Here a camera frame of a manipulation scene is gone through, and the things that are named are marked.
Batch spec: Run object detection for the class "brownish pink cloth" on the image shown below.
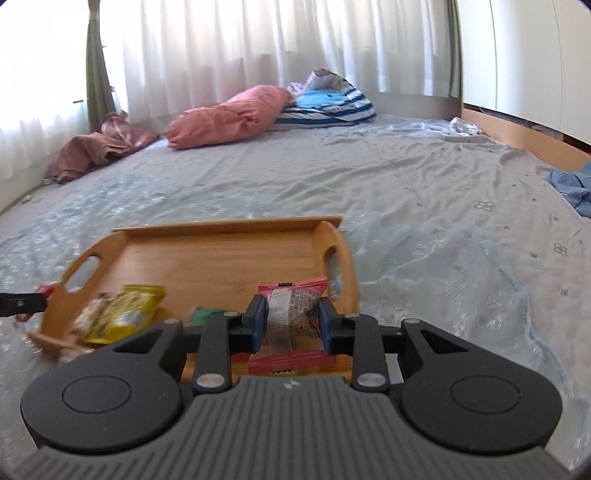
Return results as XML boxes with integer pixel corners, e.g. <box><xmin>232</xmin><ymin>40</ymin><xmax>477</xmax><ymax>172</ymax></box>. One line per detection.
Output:
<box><xmin>46</xmin><ymin>112</ymin><xmax>160</xmax><ymax>183</ymax></box>

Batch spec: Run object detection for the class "pink red snack packet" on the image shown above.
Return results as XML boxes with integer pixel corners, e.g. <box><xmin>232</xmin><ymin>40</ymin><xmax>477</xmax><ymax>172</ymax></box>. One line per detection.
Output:
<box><xmin>247</xmin><ymin>278</ymin><xmax>345</xmax><ymax>374</ymax></box>

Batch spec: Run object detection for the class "light blue cloth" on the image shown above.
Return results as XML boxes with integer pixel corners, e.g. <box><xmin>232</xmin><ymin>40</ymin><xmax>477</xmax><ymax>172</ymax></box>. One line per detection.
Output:
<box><xmin>544</xmin><ymin>161</ymin><xmax>591</xmax><ymax>219</ymax></box>

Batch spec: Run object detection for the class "blue striped cushion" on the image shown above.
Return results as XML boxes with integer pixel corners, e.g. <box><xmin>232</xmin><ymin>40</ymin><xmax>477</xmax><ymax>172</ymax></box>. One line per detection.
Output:
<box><xmin>276</xmin><ymin>69</ymin><xmax>377</xmax><ymax>126</ymax></box>

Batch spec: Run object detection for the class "beige wafer packet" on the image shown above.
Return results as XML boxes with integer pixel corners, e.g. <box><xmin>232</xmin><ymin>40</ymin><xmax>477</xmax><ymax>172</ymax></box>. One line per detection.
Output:
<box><xmin>69</xmin><ymin>293</ymin><xmax>116</xmax><ymax>342</ymax></box>

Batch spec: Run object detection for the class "wooden bed frame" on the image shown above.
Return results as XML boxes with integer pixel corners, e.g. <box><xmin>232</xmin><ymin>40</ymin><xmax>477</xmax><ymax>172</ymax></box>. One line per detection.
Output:
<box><xmin>462</xmin><ymin>105</ymin><xmax>591</xmax><ymax>172</ymax></box>

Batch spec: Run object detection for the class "wooden tray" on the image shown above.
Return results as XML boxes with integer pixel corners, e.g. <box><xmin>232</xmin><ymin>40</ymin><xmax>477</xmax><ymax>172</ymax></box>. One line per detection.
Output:
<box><xmin>27</xmin><ymin>215</ymin><xmax>360</xmax><ymax>386</ymax></box>

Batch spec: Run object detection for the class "white wardrobe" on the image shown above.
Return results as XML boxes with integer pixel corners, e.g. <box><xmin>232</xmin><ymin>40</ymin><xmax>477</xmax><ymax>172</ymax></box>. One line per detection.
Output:
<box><xmin>459</xmin><ymin>0</ymin><xmax>591</xmax><ymax>139</ymax></box>

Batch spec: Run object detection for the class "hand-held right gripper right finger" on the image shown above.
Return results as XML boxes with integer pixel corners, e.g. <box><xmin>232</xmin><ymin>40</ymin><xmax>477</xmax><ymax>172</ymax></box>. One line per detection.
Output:
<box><xmin>318</xmin><ymin>298</ymin><xmax>467</xmax><ymax>393</ymax></box>

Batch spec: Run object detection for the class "white sheer curtain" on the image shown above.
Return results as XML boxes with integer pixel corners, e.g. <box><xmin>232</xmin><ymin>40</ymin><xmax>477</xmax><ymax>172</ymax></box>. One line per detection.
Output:
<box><xmin>0</xmin><ymin>0</ymin><xmax>458</xmax><ymax>215</ymax></box>

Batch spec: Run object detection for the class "green curtain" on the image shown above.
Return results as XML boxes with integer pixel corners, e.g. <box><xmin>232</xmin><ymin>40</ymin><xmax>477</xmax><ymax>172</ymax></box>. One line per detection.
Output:
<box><xmin>85</xmin><ymin>0</ymin><xmax>116</xmax><ymax>134</ymax></box>
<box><xmin>448</xmin><ymin>0</ymin><xmax>463</xmax><ymax>100</ymax></box>

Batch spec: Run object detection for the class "pink pillow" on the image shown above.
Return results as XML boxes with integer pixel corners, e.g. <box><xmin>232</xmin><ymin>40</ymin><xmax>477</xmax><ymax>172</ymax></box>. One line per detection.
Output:
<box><xmin>164</xmin><ymin>85</ymin><xmax>293</xmax><ymax>149</ymax></box>

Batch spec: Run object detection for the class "crumpled clear plastic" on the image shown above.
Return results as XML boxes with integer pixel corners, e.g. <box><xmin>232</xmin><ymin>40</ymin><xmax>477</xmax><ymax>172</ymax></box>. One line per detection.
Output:
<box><xmin>449</xmin><ymin>116</ymin><xmax>483</xmax><ymax>136</ymax></box>

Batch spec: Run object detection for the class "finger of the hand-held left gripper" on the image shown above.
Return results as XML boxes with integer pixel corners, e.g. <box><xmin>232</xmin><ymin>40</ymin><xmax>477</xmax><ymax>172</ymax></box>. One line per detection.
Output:
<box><xmin>0</xmin><ymin>293</ymin><xmax>49</xmax><ymax>319</ymax></box>

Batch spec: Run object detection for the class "green packet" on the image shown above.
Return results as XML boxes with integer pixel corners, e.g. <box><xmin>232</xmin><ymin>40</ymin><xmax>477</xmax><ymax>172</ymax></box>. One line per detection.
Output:
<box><xmin>189</xmin><ymin>305</ymin><xmax>227</xmax><ymax>326</ymax></box>

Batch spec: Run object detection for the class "yellow snack packet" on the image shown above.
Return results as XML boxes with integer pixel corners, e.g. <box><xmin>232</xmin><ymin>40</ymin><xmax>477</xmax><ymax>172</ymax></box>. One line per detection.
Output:
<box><xmin>83</xmin><ymin>284</ymin><xmax>166</xmax><ymax>346</ymax></box>

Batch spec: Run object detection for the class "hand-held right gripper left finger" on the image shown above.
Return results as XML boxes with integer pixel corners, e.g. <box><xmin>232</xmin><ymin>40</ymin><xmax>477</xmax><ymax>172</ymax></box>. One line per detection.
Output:
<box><xmin>113</xmin><ymin>294</ymin><xmax>269</xmax><ymax>394</ymax></box>

